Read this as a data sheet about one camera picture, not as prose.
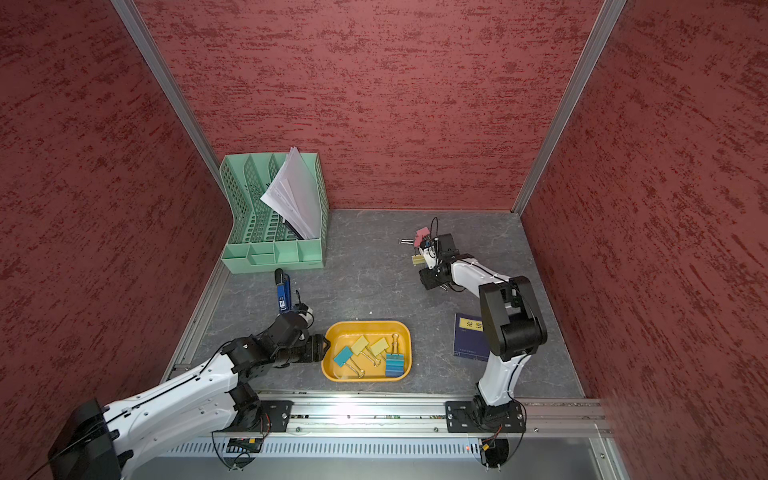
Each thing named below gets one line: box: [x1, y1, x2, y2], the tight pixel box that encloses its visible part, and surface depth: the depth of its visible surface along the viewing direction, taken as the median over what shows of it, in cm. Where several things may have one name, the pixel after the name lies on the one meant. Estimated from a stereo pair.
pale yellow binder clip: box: [369, 337, 390, 362], surface depth 87 cm
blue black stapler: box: [274, 268, 292, 313], surface depth 98 cm
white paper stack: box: [260, 146, 321, 240], surface depth 97 cm
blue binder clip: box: [385, 333, 403, 377], surface depth 86 cm
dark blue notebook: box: [453, 313, 490, 362], surface depth 90 cm
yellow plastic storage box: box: [321, 320, 413, 383], surface depth 85 cm
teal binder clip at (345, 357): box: [334, 346, 365, 379], surface depth 84 cm
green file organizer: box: [219, 153, 330, 274], surface depth 105 cm
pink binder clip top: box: [414, 227, 430, 248], surface depth 115 cm
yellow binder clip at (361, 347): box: [351, 335, 378, 367], surface depth 86 cm
